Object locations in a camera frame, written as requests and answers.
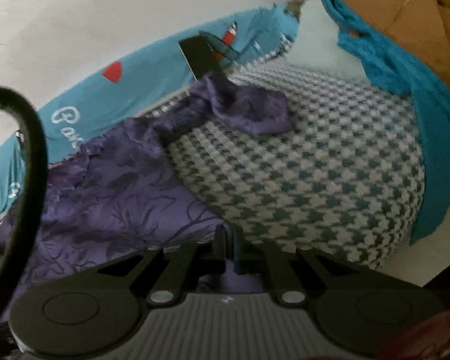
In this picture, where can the teal knitted scarf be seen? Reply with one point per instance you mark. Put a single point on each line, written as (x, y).
(396, 70)

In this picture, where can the purple patterned garment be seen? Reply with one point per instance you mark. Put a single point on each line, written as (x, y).
(120, 193)

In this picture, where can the black smartphone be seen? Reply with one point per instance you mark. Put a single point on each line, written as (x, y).
(199, 57)

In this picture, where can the blue cartoon print bedsheet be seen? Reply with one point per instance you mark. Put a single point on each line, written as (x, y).
(144, 77)

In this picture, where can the blue white houndstooth mat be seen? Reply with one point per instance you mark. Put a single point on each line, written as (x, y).
(348, 179)

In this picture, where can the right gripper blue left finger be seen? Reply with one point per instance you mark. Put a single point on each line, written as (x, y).
(194, 267)

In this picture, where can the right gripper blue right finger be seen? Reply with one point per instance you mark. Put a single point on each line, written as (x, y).
(275, 269)

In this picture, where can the grey pillow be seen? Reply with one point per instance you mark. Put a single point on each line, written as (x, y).
(316, 46)

